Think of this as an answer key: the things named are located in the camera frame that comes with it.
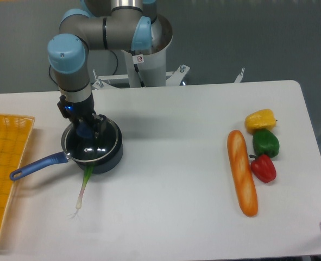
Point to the green bell pepper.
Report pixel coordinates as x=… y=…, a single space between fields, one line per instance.
x=265 y=142

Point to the orange baguette loaf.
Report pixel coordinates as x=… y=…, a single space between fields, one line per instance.
x=241 y=173

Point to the yellow woven basket tray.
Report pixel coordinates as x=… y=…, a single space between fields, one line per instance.
x=15 y=131

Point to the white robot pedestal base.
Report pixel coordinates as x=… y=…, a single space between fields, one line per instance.
x=148 y=69

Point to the dark pot with blue handle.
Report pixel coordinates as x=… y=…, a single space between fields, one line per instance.
x=57 y=158

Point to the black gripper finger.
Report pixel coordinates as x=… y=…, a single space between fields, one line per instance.
x=99 y=124
x=69 y=110

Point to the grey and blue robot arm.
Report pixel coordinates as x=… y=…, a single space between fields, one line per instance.
x=106 y=25

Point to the red bell pepper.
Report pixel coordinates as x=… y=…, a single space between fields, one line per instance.
x=263 y=168

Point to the yellow bell pepper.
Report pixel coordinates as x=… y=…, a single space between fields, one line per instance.
x=261 y=119

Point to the green spring onion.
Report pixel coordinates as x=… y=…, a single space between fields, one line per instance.
x=84 y=182

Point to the glass lid with blue knob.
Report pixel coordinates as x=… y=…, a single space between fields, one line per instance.
x=104 y=148

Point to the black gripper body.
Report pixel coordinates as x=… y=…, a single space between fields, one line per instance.
x=86 y=110

